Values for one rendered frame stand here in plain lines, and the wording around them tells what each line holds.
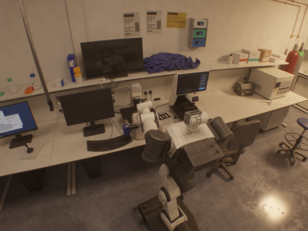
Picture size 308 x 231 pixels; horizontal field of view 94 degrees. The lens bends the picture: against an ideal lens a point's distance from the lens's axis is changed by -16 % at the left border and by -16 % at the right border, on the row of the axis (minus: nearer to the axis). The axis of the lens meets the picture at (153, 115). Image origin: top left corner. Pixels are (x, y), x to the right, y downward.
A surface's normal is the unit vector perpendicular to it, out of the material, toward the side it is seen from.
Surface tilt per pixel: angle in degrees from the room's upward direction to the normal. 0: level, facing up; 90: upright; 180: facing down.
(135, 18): 90
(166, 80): 90
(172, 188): 80
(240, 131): 90
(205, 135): 17
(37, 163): 0
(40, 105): 90
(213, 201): 0
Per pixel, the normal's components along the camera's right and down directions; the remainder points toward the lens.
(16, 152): 0.00, -0.84
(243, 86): 0.15, -0.22
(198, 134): 0.15, -0.66
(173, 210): 0.49, 0.18
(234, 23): 0.35, 0.51
